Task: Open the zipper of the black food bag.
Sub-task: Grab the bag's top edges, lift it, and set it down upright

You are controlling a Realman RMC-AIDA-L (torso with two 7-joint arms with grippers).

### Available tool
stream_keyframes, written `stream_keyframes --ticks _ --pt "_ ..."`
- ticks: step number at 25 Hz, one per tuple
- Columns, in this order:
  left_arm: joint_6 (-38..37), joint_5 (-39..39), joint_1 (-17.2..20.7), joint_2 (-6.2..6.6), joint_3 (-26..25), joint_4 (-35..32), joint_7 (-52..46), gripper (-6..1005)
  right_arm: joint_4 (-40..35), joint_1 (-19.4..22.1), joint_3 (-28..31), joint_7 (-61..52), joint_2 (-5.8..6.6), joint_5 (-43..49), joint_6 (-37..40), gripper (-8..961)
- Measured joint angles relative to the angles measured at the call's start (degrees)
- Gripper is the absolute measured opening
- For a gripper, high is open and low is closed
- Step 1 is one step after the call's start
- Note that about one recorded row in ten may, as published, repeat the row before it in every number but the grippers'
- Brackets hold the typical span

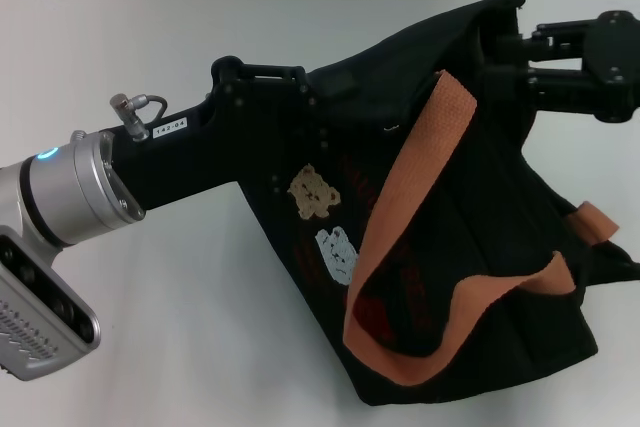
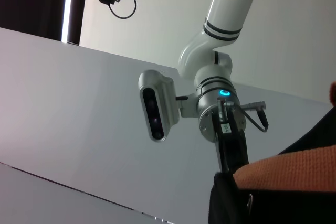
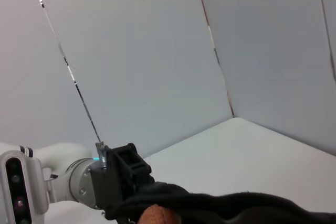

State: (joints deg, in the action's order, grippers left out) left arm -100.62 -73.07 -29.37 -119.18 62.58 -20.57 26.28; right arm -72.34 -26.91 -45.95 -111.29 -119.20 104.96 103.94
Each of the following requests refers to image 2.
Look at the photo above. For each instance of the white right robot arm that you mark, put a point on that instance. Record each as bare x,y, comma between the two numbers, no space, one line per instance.
223,11

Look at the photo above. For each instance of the dark wall panel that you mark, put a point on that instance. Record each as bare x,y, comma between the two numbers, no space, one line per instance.
29,1

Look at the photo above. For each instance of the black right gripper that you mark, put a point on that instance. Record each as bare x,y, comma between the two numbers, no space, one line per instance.
232,150

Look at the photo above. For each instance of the white light strip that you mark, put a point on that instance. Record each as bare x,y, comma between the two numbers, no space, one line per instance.
68,6

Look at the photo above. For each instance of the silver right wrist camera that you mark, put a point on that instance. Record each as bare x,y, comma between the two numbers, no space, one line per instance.
157,103

